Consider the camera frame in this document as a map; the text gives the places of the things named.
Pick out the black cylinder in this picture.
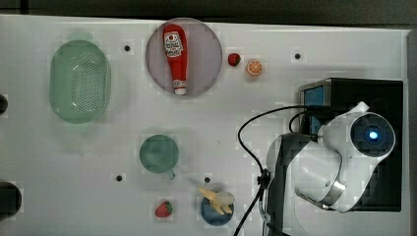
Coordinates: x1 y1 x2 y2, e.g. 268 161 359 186
0 182 23 220
0 94 8 114

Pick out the red ketchup bottle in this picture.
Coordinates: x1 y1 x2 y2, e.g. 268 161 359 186
162 24 188 95

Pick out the peeled toy banana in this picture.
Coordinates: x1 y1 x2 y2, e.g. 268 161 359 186
198 187 235 215

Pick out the grey round plate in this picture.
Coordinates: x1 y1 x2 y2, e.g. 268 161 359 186
146 18 222 96

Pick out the red toy strawberry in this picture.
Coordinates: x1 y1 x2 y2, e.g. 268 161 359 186
154 201 173 218
227 53 241 67

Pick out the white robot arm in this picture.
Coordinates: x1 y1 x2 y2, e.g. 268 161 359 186
262 101 396 236

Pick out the blue small bowl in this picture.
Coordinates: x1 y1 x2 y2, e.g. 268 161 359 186
200 199 233 226

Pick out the green cup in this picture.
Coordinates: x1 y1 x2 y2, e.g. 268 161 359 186
139 135 179 180

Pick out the green plastic colander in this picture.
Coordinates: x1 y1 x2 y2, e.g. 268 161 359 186
49 31 111 124

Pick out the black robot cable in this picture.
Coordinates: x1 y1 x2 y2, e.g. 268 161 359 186
233 104 328 236

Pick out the black cylinder lower left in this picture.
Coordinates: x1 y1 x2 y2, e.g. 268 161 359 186
0 182 23 220

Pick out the black cylinder upper left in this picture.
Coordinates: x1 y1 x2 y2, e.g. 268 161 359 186
0 94 8 114

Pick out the silver black toaster oven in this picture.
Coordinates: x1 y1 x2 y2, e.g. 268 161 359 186
299 78 403 212

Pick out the orange slice toy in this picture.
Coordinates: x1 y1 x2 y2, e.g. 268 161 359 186
246 59 263 76

